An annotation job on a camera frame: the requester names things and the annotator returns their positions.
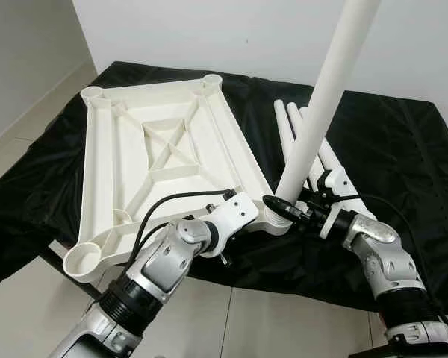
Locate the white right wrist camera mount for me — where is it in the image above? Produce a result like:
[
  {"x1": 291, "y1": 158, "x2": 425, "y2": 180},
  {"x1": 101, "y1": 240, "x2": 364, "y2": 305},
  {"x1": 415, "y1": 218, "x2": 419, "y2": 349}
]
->
[{"x1": 314, "y1": 168, "x2": 355, "y2": 239}]

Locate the white plastic children table top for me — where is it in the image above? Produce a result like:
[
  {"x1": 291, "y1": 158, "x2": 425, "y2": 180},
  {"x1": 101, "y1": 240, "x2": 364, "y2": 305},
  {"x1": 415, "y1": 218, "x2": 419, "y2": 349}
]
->
[{"x1": 62, "y1": 73, "x2": 292, "y2": 283}]

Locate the black table frame bar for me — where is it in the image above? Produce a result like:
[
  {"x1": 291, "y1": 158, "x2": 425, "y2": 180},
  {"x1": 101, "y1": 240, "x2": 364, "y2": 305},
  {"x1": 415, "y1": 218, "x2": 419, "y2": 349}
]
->
[{"x1": 37, "y1": 242, "x2": 98, "y2": 299}]

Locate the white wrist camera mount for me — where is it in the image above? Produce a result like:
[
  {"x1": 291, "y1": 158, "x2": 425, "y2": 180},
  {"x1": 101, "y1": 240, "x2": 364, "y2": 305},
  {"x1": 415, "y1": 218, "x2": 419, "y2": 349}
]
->
[
  {"x1": 314, "y1": 168, "x2": 355, "y2": 239},
  {"x1": 202, "y1": 192, "x2": 260, "y2": 258}
]

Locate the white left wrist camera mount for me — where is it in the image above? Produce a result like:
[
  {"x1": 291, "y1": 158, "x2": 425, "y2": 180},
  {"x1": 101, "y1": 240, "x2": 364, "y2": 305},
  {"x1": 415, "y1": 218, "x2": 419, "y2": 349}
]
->
[{"x1": 202, "y1": 192, "x2": 260, "y2": 258}]

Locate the white plastic table leg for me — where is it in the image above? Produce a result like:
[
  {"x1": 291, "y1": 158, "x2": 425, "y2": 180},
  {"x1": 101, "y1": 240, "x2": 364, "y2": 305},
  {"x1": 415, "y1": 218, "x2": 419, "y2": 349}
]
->
[
  {"x1": 298, "y1": 108, "x2": 378, "y2": 217},
  {"x1": 271, "y1": 0, "x2": 382, "y2": 217},
  {"x1": 273, "y1": 101, "x2": 299, "y2": 161},
  {"x1": 285, "y1": 103, "x2": 344, "y2": 196}
]

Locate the black cloth table cover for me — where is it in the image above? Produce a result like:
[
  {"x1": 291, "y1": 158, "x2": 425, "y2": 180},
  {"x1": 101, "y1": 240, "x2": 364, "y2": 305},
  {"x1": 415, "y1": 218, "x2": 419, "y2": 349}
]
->
[{"x1": 0, "y1": 61, "x2": 448, "y2": 314}]

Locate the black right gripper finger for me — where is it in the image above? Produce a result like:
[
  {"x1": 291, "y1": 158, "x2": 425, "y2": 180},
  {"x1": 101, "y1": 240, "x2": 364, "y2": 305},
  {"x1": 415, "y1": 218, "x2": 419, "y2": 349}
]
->
[{"x1": 261, "y1": 195, "x2": 296, "y2": 219}]

